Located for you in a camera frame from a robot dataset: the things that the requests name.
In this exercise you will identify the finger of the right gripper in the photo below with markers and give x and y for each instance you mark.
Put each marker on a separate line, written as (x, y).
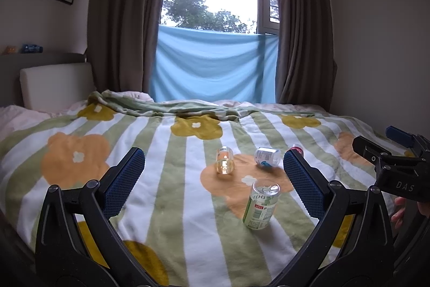
(369, 150)
(399, 136)

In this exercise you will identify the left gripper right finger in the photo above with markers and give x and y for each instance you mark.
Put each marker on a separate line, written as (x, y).
(365, 258)

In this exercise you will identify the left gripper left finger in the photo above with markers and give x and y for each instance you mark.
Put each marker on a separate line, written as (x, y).
(61, 254)

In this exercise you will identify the clear cup green label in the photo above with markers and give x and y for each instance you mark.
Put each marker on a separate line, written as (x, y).
(261, 204)

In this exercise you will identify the clear cup red label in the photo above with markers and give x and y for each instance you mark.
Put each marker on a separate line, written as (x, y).
(297, 148)

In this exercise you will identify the clear cup white blue label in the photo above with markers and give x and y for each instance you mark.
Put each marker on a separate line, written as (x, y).
(267, 157)

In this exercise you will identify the clear cup orange label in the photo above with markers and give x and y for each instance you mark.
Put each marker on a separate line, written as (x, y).
(224, 161)

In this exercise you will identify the person's right hand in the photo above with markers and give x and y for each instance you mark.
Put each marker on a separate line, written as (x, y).
(397, 217)

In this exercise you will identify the right brown curtain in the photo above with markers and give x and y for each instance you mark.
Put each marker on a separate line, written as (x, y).
(306, 68)

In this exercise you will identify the brown curtain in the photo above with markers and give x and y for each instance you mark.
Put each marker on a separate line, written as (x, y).
(306, 68)
(121, 43)

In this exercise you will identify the floral striped green blanket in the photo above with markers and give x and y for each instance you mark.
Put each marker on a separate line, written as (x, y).
(183, 221)

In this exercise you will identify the white pink bed sheet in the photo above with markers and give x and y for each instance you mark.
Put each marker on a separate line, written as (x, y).
(14, 118)

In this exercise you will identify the white headboard cushion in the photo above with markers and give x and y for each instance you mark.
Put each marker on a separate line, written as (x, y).
(54, 88)

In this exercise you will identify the dark headboard shelf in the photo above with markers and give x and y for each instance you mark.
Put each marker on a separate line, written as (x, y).
(12, 64)

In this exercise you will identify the light blue hanging cloth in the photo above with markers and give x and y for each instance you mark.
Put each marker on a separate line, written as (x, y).
(214, 66)

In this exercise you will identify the blue item on shelf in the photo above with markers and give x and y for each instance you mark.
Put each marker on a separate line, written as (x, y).
(31, 48)

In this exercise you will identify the small orange shelf item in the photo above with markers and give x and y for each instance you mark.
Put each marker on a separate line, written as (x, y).
(9, 50)

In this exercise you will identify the left brown curtain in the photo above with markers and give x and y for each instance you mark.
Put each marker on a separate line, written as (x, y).
(121, 43)

